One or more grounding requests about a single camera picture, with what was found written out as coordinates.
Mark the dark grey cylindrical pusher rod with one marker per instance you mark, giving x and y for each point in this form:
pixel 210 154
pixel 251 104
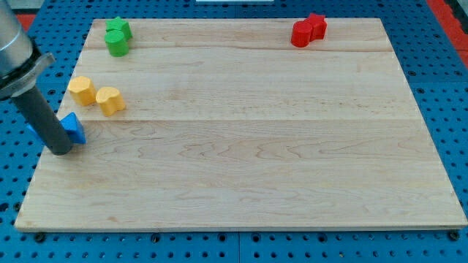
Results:
pixel 41 117

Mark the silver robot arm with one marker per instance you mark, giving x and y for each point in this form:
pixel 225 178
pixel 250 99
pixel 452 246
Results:
pixel 21 64

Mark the yellow hexagon block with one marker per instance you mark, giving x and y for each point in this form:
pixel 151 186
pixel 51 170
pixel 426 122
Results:
pixel 82 90

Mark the blue triangle block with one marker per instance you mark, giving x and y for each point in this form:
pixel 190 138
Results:
pixel 74 128

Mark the yellow heart block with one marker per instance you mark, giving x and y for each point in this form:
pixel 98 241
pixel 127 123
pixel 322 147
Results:
pixel 110 100

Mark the green cylinder block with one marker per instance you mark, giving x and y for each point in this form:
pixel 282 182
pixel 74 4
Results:
pixel 116 43

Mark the green star block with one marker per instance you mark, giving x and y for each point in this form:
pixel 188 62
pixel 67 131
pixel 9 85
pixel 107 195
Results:
pixel 119 24

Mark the light wooden board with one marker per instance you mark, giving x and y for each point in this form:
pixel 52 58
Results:
pixel 229 127

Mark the red cylinder block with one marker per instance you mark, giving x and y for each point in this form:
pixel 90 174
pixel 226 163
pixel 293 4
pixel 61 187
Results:
pixel 301 33

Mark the red star block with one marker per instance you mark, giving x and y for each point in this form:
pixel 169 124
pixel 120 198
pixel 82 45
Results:
pixel 319 26

